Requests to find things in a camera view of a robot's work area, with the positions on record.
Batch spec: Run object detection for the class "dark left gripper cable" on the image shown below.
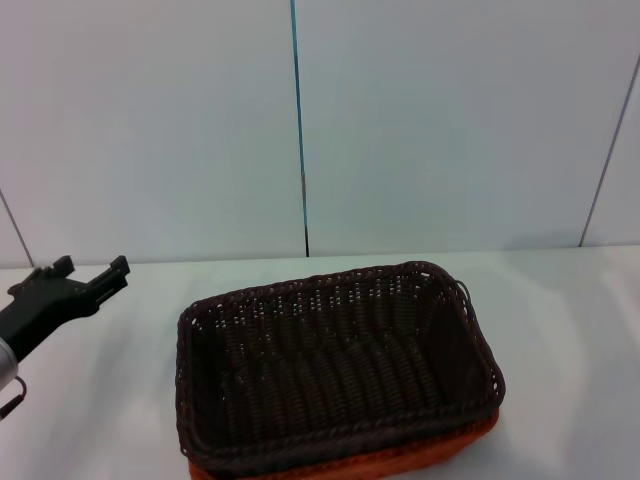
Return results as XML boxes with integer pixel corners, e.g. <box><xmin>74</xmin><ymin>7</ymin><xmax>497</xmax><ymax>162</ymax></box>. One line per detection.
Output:
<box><xmin>0</xmin><ymin>375</ymin><xmax>28</xmax><ymax>420</ymax></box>

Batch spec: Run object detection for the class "dark brown woven basket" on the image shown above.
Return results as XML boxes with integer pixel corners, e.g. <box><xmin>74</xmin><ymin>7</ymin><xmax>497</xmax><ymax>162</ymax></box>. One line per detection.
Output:
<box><xmin>174</xmin><ymin>259</ymin><xmax>508</xmax><ymax>475</ymax></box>

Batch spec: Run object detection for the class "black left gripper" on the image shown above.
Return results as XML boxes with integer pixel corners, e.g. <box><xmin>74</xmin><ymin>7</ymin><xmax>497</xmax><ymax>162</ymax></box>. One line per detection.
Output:
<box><xmin>0</xmin><ymin>255</ymin><xmax>132</xmax><ymax>362</ymax></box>

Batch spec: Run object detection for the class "orange woven plastic basket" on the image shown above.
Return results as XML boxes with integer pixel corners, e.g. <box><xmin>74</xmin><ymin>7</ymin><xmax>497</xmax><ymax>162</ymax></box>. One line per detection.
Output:
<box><xmin>180</xmin><ymin>405</ymin><xmax>502</xmax><ymax>480</ymax></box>

